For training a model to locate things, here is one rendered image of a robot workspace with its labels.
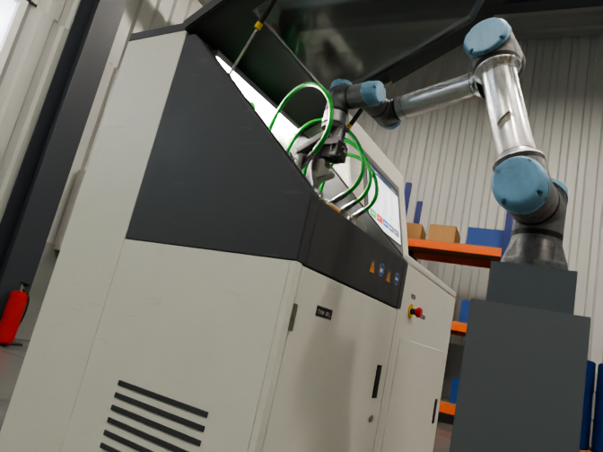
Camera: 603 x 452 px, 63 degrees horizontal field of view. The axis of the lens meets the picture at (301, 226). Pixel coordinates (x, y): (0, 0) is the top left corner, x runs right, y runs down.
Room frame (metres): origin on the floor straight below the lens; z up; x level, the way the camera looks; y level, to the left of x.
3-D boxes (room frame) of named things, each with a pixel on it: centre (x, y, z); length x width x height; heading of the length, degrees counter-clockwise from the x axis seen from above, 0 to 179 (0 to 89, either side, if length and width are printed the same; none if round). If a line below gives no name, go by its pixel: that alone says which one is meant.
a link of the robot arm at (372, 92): (1.42, -0.12, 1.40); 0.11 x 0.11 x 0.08; 48
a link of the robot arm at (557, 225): (1.16, -0.57, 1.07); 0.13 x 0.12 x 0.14; 138
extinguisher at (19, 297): (4.53, 2.31, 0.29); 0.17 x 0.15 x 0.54; 153
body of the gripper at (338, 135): (1.47, -0.04, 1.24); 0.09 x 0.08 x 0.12; 57
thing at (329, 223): (1.38, -0.18, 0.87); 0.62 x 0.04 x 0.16; 147
